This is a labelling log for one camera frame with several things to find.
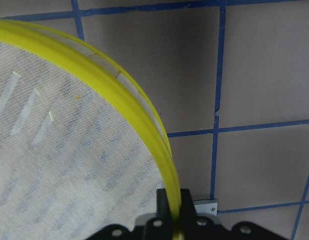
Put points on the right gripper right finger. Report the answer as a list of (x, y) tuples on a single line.
[(187, 208)]

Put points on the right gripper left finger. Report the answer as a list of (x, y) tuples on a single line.
[(162, 204)]

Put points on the yellow steamer layer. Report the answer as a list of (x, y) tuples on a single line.
[(81, 144)]

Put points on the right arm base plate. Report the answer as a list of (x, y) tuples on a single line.
[(206, 206)]

